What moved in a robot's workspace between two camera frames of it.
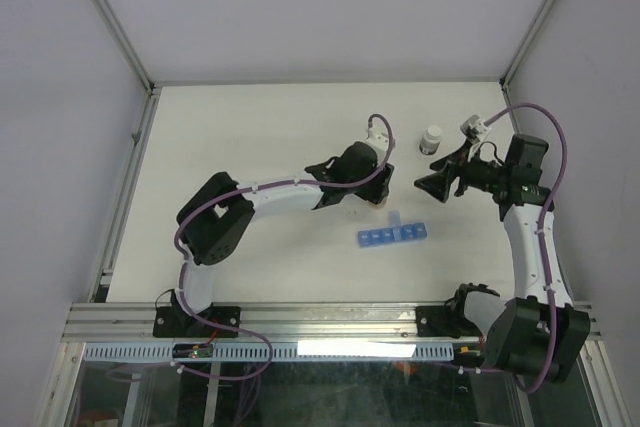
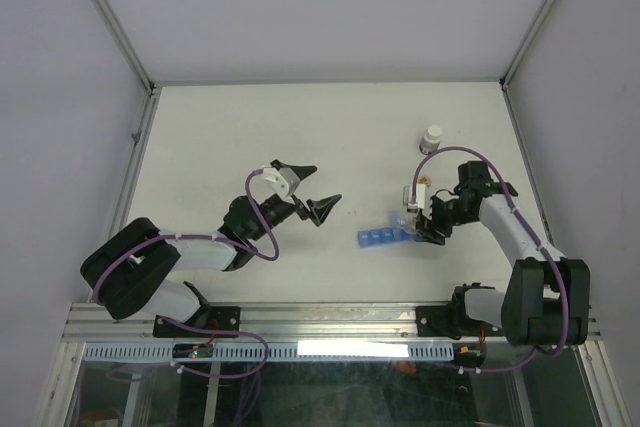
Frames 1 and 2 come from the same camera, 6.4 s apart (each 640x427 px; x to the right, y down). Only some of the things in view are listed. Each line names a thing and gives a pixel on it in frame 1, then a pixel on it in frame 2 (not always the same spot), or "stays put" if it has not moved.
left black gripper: [378, 187] to [319, 208]
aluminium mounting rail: [276, 322] stays put
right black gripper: [438, 184] to [431, 234]
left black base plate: [174, 322] stays put
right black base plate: [439, 321] stays put
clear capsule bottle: [377, 206] to [407, 222]
